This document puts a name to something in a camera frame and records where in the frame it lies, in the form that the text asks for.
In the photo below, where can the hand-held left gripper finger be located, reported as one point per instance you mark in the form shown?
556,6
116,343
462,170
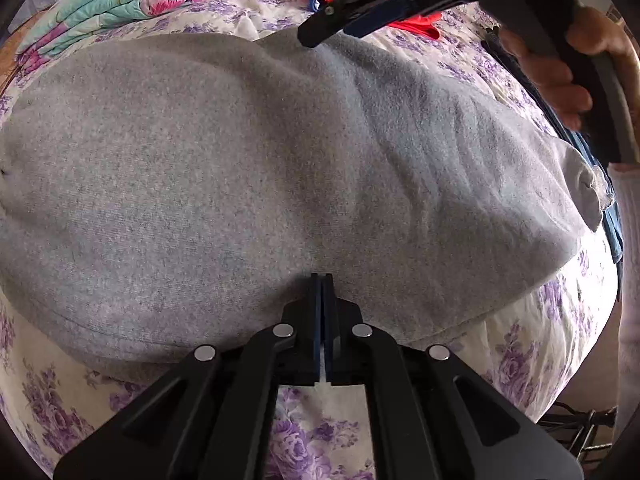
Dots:
317,330
328,330

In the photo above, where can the person's right hand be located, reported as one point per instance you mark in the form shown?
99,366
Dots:
550,77

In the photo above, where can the colourful floral quilt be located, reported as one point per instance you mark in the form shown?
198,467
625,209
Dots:
100,5

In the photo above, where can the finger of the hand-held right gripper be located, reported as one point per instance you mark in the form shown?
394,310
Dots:
320,25
382,16

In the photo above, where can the purple floral bed sheet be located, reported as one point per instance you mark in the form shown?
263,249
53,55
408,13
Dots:
525,360

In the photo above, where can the blue denim garment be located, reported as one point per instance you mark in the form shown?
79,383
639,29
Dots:
611,220

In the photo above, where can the grey pants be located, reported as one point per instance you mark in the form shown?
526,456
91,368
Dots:
210,170

